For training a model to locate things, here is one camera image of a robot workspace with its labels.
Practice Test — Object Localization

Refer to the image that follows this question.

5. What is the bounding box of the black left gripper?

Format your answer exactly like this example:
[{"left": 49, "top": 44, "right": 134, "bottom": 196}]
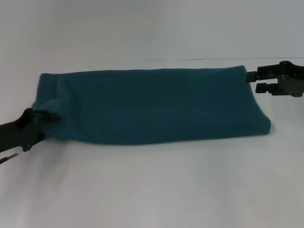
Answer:
[{"left": 0, "top": 107, "right": 61, "bottom": 154}]

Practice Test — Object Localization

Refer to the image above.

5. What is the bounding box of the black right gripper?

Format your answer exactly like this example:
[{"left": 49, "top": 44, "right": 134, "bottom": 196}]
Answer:
[{"left": 245, "top": 60, "right": 304, "bottom": 98}]

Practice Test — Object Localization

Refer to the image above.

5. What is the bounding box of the teal blue t-shirt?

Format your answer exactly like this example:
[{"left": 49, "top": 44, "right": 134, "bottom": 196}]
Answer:
[{"left": 31, "top": 64, "right": 272, "bottom": 146}]

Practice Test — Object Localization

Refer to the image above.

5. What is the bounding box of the dark red cable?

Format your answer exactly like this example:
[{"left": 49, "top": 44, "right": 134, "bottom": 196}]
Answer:
[{"left": 0, "top": 153, "right": 19, "bottom": 165}]

